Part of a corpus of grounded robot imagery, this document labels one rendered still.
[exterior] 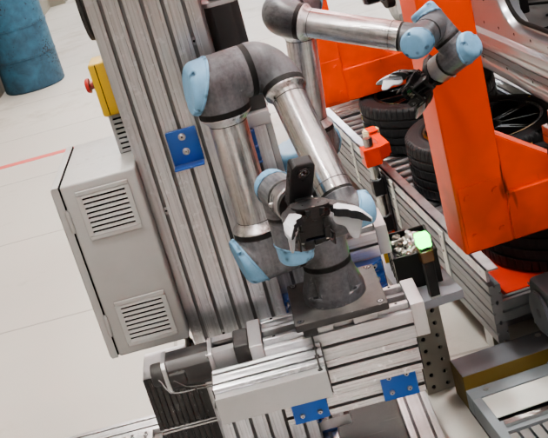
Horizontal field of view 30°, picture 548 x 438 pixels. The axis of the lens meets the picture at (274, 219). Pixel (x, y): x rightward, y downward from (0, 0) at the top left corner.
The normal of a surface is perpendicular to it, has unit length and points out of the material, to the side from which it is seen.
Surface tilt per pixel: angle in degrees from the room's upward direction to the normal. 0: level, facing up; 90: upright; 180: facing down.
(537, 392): 0
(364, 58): 90
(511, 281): 0
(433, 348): 90
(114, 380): 0
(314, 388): 90
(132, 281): 90
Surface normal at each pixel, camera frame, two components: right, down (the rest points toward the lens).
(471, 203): 0.19, 0.33
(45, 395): -0.25, -0.90
